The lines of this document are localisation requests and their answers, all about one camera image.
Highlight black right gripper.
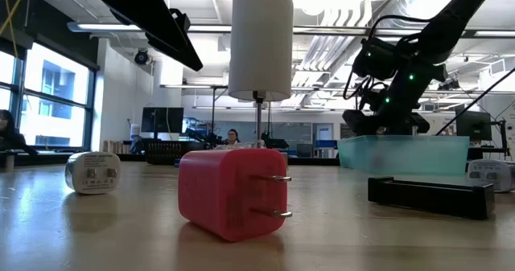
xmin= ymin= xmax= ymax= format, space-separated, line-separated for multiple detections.
xmin=342 ymin=109 xmax=431 ymax=137

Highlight black rectangular tray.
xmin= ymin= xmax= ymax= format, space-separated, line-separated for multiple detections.
xmin=367 ymin=176 xmax=496 ymax=221

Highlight purple and white wall charger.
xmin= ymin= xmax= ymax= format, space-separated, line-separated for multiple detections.
xmin=467 ymin=158 xmax=515 ymax=194

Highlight green and white wall charger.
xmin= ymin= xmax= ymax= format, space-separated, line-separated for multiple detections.
xmin=64 ymin=150 xmax=122 ymax=195

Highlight teal translucent plastic tray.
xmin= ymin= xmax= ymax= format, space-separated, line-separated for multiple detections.
xmin=336 ymin=135 xmax=471 ymax=178

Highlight long ceiling light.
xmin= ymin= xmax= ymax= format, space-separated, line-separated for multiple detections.
xmin=66 ymin=21 xmax=233 ymax=34

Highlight black computer monitor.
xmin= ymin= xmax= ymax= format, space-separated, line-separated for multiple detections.
xmin=455 ymin=109 xmax=493 ymax=142
xmin=140 ymin=106 xmax=185 ymax=135

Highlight white cylinder table lamp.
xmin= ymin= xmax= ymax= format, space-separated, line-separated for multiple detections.
xmin=228 ymin=0 xmax=295 ymax=150

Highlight person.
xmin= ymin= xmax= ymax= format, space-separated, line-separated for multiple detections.
xmin=220 ymin=128 xmax=245 ymax=147
xmin=0 ymin=109 xmax=39 ymax=158

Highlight black plastic slotted basket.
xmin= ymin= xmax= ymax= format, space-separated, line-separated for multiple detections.
xmin=144 ymin=140 xmax=210 ymax=166

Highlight large glass window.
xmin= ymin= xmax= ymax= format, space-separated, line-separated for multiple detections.
xmin=0 ymin=41 xmax=98 ymax=150

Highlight black dome camera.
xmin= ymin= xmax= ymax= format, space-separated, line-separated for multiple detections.
xmin=134 ymin=48 xmax=150 ymax=66

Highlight black aluminium table frame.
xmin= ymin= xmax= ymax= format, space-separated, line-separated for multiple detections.
xmin=116 ymin=153 xmax=341 ymax=167

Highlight white lamp cable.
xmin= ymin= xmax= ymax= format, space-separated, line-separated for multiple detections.
xmin=215 ymin=141 xmax=266 ymax=150

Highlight thin yellow cord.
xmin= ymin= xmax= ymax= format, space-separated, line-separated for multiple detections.
xmin=0 ymin=0 xmax=31 ymax=59

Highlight pink wall charger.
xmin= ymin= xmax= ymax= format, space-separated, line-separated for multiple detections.
xmin=177 ymin=147 xmax=294 ymax=243

